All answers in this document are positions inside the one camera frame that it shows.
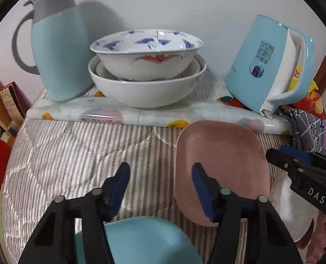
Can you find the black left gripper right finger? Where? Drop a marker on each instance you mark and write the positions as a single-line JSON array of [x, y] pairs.
[[268, 240]]

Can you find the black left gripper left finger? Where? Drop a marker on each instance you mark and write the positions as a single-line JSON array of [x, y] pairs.
[[53, 239]]

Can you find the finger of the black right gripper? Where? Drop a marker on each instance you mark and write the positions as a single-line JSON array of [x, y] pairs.
[[296, 154], [296, 168]]

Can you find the pink square plate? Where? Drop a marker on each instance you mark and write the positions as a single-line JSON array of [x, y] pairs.
[[228, 152]]

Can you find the light blue square plate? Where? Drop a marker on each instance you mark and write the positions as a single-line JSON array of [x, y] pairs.
[[149, 240]]

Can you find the grey checked cloth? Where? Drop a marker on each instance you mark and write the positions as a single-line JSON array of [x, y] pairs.
[[308, 132]]

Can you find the white small bowl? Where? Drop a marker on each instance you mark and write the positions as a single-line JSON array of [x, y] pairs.
[[296, 213]]

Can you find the red chips bag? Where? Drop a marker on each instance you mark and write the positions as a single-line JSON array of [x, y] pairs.
[[312, 103]]

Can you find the yellow chips bag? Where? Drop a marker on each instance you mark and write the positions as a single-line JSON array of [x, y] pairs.
[[295, 79]]

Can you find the light blue electric kettle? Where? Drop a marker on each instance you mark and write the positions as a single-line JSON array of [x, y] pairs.
[[264, 65]]

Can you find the fruit patterned covered board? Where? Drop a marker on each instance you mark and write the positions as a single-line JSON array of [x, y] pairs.
[[203, 104]]

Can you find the middle white bowl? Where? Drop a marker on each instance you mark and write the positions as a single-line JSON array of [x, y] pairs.
[[194, 68]]

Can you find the brown patterned box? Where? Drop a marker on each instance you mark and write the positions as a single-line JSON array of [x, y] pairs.
[[15, 102]]

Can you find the large white porcelain bowl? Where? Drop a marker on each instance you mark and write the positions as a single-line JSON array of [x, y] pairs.
[[150, 94]]

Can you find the blue patterned porcelain bowl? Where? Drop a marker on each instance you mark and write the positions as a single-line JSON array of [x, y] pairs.
[[146, 54]]

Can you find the light blue thermos jug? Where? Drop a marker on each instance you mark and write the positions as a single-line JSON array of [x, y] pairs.
[[60, 48]]

